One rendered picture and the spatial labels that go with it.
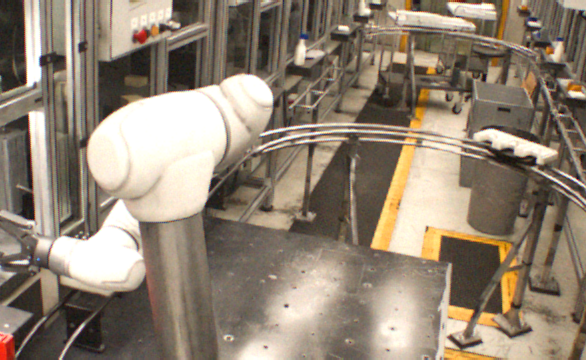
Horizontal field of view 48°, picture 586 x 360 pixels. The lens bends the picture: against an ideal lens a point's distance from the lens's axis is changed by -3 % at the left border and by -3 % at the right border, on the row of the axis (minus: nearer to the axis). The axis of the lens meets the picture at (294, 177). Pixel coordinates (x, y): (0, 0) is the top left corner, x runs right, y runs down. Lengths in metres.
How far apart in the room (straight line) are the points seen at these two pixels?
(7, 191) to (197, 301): 0.99
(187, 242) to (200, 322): 0.14
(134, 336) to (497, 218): 2.86
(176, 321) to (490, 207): 3.34
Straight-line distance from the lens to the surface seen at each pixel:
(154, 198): 0.99
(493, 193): 4.22
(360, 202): 4.44
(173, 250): 1.04
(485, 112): 4.85
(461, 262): 3.91
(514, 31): 9.55
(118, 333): 1.91
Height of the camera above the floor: 1.79
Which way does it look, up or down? 22 degrees down
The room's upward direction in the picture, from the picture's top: 6 degrees clockwise
